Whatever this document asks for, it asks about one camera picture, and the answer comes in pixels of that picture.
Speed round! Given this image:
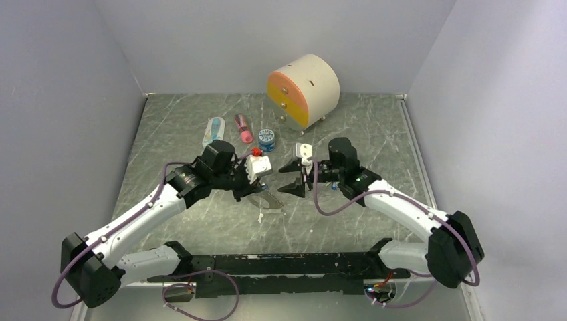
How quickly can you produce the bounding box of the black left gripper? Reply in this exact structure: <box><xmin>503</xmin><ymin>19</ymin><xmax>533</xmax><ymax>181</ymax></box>
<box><xmin>211</xmin><ymin>157</ymin><xmax>262</xmax><ymax>202</ymax></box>

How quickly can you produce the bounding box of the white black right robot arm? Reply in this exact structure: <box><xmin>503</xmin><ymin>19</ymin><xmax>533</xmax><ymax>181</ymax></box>
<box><xmin>279</xmin><ymin>137</ymin><xmax>485</xmax><ymax>288</ymax></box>

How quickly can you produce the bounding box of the blue round tin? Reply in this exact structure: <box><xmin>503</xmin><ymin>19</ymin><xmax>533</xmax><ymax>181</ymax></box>
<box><xmin>258</xmin><ymin>128</ymin><xmax>275</xmax><ymax>152</ymax></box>

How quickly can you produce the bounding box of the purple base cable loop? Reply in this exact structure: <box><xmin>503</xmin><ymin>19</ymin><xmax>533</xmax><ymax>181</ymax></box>
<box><xmin>162</xmin><ymin>269</ymin><xmax>241</xmax><ymax>321</ymax></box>

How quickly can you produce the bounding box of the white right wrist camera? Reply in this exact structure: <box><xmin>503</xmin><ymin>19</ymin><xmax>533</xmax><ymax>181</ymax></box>
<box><xmin>294</xmin><ymin>142</ymin><xmax>313</xmax><ymax>169</ymax></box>

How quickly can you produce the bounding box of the pink marker tube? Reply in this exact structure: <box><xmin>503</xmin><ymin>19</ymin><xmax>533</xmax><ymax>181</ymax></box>
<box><xmin>235</xmin><ymin>114</ymin><xmax>253</xmax><ymax>144</ymax></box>

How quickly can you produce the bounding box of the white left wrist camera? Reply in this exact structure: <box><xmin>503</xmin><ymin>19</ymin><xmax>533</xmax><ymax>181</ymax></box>
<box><xmin>245</xmin><ymin>148</ymin><xmax>273</xmax><ymax>183</ymax></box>

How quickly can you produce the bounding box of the beige round drawer cabinet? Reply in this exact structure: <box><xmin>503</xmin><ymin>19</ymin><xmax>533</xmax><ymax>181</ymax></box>
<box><xmin>267</xmin><ymin>53</ymin><xmax>340</xmax><ymax>134</ymax></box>

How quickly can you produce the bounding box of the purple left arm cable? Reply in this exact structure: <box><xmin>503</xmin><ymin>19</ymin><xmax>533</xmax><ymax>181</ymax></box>
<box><xmin>51</xmin><ymin>152</ymin><xmax>255</xmax><ymax>309</ymax></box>

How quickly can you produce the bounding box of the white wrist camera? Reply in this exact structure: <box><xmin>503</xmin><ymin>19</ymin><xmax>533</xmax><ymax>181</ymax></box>
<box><xmin>294</xmin><ymin>142</ymin><xmax>313</xmax><ymax>169</ymax></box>
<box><xmin>245</xmin><ymin>148</ymin><xmax>273</xmax><ymax>183</ymax></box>

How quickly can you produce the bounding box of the light blue oval case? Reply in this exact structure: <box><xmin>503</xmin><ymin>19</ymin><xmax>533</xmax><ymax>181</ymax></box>
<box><xmin>202</xmin><ymin>117</ymin><xmax>225</xmax><ymax>148</ymax></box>

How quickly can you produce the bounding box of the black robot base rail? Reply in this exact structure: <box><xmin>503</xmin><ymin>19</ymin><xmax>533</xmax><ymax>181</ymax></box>
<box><xmin>147</xmin><ymin>241</ymin><xmax>410</xmax><ymax>298</ymax></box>

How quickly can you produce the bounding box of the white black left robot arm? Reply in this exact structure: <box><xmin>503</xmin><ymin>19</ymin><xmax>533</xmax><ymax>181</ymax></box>
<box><xmin>51</xmin><ymin>140</ymin><xmax>273</xmax><ymax>308</ymax></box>

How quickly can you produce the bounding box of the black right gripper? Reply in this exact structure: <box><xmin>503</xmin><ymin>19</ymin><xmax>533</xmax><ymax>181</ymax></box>
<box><xmin>277</xmin><ymin>159</ymin><xmax>343</xmax><ymax>198</ymax></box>

